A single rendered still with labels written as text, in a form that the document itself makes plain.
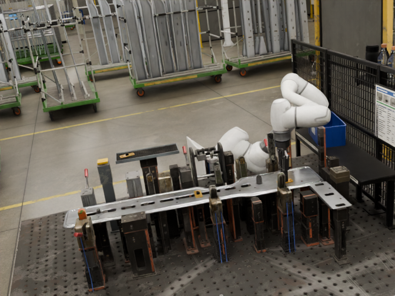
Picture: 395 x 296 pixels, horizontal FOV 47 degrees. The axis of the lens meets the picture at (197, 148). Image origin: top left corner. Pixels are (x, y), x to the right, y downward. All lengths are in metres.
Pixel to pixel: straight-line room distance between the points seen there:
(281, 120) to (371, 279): 0.85
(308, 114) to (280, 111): 0.14
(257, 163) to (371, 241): 0.96
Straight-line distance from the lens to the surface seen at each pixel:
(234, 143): 3.10
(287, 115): 2.30
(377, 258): 2.45
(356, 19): 4.74
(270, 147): 2.62
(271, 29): 10.41
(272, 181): 2.51
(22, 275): 2.72
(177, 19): 9.54
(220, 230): 2.33
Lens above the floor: 2.08
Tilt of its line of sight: 20 degrees down
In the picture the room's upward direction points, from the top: 7 degrees counter-clockwise
